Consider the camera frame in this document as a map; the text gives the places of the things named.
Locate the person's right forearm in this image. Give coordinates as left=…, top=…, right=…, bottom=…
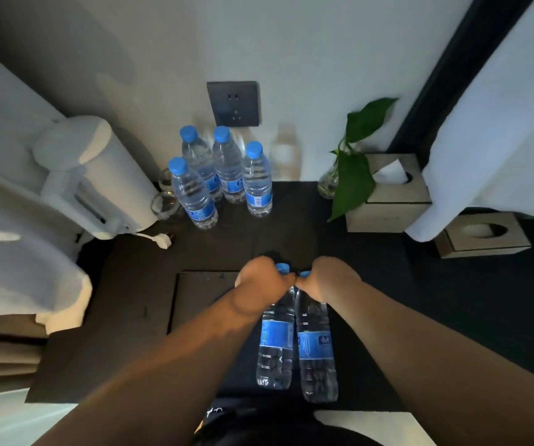
left=324, top=278, right=534, bottom=446

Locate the black wall frame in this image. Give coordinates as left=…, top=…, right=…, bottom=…
left=387, top=0, right=534, bottom=154

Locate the green plant in glass vase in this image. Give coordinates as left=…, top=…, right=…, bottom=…
left=318, top=97, right=399, bottom=222

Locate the white electric kettle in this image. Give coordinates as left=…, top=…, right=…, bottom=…
left=32, top=115, right=158, bottom=241

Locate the dark grey window curtain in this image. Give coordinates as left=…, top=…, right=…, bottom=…
left=0, top=313, right=47, bottom=398

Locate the black tray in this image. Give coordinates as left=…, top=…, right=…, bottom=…
left=168, top=270, right=365, bottom=409

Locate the clear water bottle blue cap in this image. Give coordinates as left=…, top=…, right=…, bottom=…
left=168, top=156, right=220, bottom=230
left=242, top=141, right=274, bottom=218
left=256, top=263, right=297, bottom=391
left=179, top=125, right=224, bottom=203
left=212, top=126, right=248, bottom=204
left=294, top=269, right=340, bottom=404

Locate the person's left forearm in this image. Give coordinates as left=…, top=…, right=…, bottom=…
left=30, top=292, right=267, bottom=446

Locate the black table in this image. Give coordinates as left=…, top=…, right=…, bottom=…
left=25, top=180, right=534, bottom=412

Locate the beige tissue box with tissue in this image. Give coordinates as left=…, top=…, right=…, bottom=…
left=345, top=152, right=432, bottom=234

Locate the white kettle power plug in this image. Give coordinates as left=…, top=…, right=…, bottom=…
left=134, top=230, right=173, bottom=250

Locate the person's black clothing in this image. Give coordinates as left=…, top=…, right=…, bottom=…
left=192, top=396, right=384, bottom=446

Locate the white hanging cloth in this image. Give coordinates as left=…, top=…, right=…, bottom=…
left=405, top=0, right=534, bottom=243

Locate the person's left hand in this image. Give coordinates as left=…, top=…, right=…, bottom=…
left=229, top=256, right=297, bottom=317

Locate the clear drinking glass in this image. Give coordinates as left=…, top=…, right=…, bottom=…
left=150, top=191, right=183, bottom=220
left=157, top=169, right=178, bottom=195

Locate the dark grey wall socket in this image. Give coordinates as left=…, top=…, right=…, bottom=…
left=206, top=81, right=262, bottom=128

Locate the empty beige tissue box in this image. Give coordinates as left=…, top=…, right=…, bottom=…
left=435, top=212, right=532, bottom=260

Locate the person's right hand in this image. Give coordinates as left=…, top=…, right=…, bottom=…
left=294, top=256, right=364, bottom=305

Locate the white draped cloth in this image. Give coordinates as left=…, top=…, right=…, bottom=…
left=0, top=37, right=93, bottom=335

